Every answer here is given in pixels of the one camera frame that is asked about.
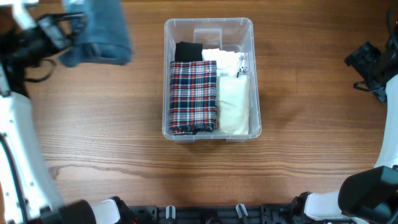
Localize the blue denim jeans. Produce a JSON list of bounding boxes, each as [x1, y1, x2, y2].
[[59, 0, 133, 67]]

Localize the black garment with tape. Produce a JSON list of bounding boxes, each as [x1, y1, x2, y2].
[[175, 42, 203, 62]]

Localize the red plaid shirt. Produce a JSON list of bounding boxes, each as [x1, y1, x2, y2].
[[169, 60, 217, 135]]

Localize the cream garment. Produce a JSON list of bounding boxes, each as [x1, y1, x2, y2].
[[217, 75, 250, 135]]

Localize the white printed t-shirt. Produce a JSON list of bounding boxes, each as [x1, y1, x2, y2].
[[202, 49, 249, 77]]

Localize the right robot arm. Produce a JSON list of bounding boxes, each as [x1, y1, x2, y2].
[[302, 39, 397, 223]]

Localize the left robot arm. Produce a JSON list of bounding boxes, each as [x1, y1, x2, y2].
[[1, 12, 137, 223]]

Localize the clear plastic storage container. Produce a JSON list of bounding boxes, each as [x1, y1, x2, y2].
[[162, 17, 262, 142]]

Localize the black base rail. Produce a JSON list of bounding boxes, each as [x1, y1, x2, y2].
[[129, 204, 292, 224]]

